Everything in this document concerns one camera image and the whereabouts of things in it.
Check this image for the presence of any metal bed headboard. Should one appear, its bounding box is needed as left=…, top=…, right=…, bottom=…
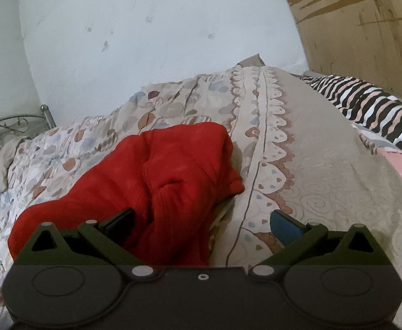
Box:
left=0, top=104, right=58, bottom=152

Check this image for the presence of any black white striped pillow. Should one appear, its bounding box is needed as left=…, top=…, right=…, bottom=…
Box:
left=299, top=75, right=402, bottom=163

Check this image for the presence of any leaf-patterned quilt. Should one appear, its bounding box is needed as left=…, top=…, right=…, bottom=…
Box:
left=0, top=65, right=402, bottom=330

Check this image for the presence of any brown wooden board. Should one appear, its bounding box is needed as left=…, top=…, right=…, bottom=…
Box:
left=275, top=0, right=402, bottom=111

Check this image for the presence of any red long-sleeve shirt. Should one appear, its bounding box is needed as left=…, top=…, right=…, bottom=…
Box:
left=7, top=122, right=246, bottom=267

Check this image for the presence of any pale patterned pillow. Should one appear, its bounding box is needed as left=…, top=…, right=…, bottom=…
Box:
left=0, top=137, right=30, bottom=197

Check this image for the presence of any tan pillow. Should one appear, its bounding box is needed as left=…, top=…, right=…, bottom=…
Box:
left=237, top=54, right=267, bottom=68

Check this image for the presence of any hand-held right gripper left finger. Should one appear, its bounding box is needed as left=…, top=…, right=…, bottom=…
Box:
left=17, top=208, right=153, bottom=278

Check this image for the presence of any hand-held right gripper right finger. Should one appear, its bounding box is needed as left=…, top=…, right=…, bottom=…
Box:
left=252, top=210, right=389, bottom=278

